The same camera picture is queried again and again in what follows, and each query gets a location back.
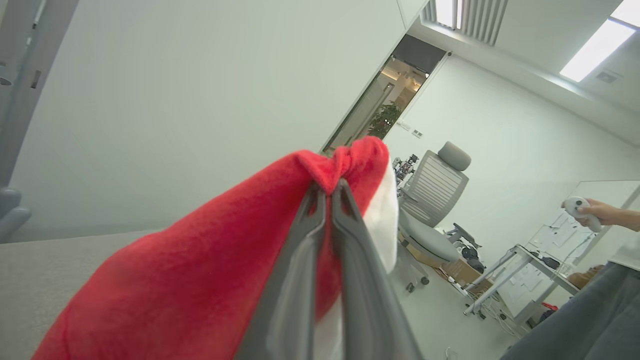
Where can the dark glass door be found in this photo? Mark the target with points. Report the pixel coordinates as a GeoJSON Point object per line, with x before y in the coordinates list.
{"type": "Point", "coordinates": [420, 52]}

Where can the white handheld controller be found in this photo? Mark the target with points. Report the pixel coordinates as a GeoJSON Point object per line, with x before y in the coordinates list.
{"type": "Point", "coordinates": [575, 205]}

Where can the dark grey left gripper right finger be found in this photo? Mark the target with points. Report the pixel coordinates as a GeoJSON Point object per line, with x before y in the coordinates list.
{"type": "Point", "coordinates": [362, 300]}

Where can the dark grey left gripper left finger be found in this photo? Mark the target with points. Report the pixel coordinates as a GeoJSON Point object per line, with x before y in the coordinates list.
{"type": "Point", "coordinates": [292, 280]}

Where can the person's white shirt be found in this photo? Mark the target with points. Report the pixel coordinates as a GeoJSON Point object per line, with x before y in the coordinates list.
{"type": "Point", "coordinates": [627, 252]}

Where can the brown cardboard box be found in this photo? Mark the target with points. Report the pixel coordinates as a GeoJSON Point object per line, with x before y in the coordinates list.
{"type": "Point", "coordinates": [462, 272]}

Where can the person's hand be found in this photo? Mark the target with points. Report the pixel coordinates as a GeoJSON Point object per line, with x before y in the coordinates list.
{"type": "Point", "coordinates": [602, 212]}

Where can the person's bare forearm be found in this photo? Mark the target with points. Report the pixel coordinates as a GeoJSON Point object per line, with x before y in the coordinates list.
{"type": "Point", "coordinates": [630, 219]}

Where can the grey fabric sofa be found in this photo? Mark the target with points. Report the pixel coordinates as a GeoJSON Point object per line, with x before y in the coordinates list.
{"type": "Point", "coordinates": [40, 280]}

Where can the white metal desk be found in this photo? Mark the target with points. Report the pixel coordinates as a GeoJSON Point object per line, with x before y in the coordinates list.
{"type": "Point", "coordinates": [523, 251]}

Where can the green potted plant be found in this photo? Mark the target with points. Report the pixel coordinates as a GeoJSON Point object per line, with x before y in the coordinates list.
{"type": "Point", "coordinates": [385, 121]}

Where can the long rectangular ceiling light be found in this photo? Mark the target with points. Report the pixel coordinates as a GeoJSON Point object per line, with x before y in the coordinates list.
{"type": "Point", "coordinates": [444, 12]}
{"type": "Point", "coordinates": [595, 50]}

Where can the person's grey trousers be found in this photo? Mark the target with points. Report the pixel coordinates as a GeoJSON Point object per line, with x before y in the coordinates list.
{"type": "Point", "coordinates": [590, 320]}

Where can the slatted ceiling air vent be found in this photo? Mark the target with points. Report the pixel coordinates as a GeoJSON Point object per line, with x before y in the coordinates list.
{"type": "Point", "coordinates": [482, 20]}

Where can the plain red garment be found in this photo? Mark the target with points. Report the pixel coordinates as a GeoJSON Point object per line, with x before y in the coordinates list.
{"type": "Point", "coordinates": [175, 280]}

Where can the grey mesh office chair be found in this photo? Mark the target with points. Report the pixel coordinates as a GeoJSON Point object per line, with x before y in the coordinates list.
{"type": "Point", "coordinates": [435, 185]}

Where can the whiteboard with paper sheets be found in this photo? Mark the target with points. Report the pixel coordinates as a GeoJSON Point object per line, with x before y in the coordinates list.
{"type": "Point", "coordinates": [565, 232]}

